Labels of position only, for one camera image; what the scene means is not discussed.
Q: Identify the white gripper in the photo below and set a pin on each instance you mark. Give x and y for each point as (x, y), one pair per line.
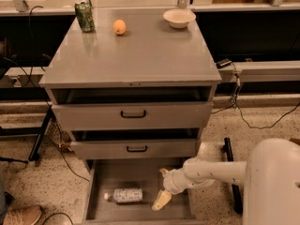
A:
(172, 181)

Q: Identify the clear plastic water bottle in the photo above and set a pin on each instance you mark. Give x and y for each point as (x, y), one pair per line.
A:
(125, 195)

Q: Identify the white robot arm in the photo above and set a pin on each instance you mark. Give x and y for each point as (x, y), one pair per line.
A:
(270, 177)

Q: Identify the grey middle drawer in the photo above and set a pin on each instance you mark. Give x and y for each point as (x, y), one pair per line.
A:
(137, 143)

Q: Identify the grey drawer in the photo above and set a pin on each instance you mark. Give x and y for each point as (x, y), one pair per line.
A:
(142, 173)
(137, 143)
(132, 108)

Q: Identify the grey bottom drawer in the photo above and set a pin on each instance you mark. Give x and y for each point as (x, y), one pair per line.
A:
(142, 173)

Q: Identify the grey top drawer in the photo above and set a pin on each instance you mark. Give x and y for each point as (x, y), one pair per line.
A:
(132, 108)

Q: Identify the grey drawer cabinet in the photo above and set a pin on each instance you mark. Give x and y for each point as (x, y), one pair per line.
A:
(149, 54)

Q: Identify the black table leg right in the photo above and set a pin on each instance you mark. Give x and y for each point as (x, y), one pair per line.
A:
(237, 200)

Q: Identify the black table leg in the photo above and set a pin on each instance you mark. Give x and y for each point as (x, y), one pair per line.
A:
(34, 155)
(237, 200)

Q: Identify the black table leg left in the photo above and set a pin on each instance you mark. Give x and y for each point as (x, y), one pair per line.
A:
(34, 155)

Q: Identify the black power adapter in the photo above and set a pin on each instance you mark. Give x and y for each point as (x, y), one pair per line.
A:
(223, 63)

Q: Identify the brown shoe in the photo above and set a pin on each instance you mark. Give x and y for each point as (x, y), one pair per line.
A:
(24, 216)

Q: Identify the orange fruit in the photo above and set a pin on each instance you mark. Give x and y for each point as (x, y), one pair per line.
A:
(119, 27)

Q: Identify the white bowl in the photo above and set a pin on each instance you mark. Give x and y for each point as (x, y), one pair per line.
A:
(179, 18)

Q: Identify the green soda can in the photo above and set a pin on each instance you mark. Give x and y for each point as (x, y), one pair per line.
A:
(83, 11)

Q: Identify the black drawer handle middle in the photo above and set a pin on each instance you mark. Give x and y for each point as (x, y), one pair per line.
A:
(141, 149)

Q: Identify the black drawer handle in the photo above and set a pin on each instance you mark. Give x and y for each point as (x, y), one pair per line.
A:
(141, 149)
(133, 115)

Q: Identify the black drawer handle top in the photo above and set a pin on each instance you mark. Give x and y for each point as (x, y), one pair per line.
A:
(133, 115)

